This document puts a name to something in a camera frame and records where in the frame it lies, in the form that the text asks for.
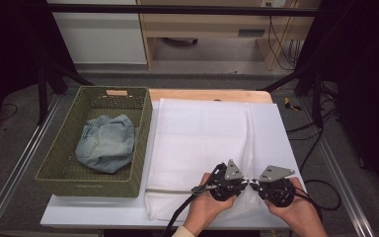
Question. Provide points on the black curtain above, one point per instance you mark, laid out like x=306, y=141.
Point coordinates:
x=6, y=49
x=368, y=65

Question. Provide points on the person's left hand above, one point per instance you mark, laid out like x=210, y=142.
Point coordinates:
x=204, y=207

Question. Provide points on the light blue denim jeans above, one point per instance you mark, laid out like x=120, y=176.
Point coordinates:
x=108, y=144

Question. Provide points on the white cabinet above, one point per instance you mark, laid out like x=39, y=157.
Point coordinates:
x=102, y=36

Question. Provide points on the yellow and black tool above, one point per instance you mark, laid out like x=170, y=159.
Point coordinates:
x=289, y=103

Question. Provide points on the person's right hand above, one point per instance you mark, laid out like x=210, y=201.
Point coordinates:
x=301, y=210

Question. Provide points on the black metal stand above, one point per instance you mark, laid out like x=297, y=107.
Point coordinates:
x=41, y=95
x=316, y=98

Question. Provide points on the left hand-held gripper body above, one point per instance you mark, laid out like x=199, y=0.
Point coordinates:
x=233, y=171

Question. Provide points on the green woven basket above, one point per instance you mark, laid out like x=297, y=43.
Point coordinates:
x=56, y=171

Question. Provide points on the white board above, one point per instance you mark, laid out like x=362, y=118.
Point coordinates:
x=276, y=131

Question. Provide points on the black horizontal bar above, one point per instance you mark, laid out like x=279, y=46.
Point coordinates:
x=177, y=10

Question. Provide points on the wooden desk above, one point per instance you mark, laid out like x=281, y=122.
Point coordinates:
x=207, y=24

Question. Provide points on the black object under desk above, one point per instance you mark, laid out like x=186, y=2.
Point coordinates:
x=181, y=41

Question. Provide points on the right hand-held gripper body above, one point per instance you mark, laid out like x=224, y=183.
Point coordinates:
x=274, y=173

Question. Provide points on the aluminium rail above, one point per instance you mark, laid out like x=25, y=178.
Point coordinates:
x=342, y=184
x=16, y=171

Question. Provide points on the white mesh laundry bag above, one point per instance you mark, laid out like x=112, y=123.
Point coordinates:
x=194, y=141

